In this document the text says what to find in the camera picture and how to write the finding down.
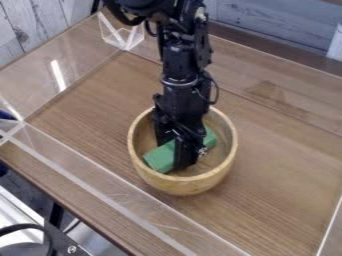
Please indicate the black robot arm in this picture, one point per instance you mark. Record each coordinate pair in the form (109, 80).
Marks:
(178, 23)

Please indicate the green rectangular block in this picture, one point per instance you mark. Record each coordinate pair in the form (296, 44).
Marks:
(160, 158)

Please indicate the clear acrylic tray wall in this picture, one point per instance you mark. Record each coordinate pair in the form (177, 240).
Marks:
(77, 91)

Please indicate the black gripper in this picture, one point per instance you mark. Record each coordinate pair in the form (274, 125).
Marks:
(178, 113)

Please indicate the brown wooden bowl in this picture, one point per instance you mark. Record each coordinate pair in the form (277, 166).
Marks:
(200, 177)

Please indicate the black metal bracket with screw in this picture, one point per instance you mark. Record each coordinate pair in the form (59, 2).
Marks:
(65, 246)

